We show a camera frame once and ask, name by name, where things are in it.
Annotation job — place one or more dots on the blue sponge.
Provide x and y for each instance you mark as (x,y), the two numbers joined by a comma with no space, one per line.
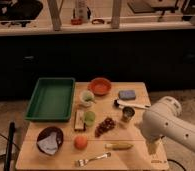
(127,94)

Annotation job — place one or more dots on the green plastic tray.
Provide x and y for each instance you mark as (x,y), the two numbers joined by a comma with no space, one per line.
(51,100)

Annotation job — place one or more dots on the dark metal cup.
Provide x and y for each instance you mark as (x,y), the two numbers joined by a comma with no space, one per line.
(127,114)

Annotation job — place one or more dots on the orange bowl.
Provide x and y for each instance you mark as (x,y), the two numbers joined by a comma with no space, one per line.
(100,86)

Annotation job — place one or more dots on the bunch of dark grapes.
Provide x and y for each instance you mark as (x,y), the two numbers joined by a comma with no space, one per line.
(105,126)

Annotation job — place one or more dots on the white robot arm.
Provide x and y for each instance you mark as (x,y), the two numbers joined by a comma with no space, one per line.
(162,119)

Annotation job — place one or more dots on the black pole left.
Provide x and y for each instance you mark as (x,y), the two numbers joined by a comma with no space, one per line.
(8,154)

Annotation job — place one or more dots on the red object on shelf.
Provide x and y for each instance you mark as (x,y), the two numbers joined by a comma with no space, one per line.
(76,21)

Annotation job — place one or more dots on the brown white sponge block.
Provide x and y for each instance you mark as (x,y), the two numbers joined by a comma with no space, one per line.
(79,123)

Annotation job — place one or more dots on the beige wooden gripper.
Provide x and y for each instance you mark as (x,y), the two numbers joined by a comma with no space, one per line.
(153,146)

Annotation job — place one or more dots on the orange fruit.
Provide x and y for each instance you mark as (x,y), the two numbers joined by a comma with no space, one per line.
(80,142)

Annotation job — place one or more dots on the black office chair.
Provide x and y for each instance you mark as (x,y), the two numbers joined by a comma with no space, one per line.
(21,12)

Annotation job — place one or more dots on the dark bowl with white cloth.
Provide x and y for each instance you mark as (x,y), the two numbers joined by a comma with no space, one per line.
(50,140)

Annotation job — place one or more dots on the silver fork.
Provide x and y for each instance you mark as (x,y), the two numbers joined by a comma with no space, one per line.
(83,162)

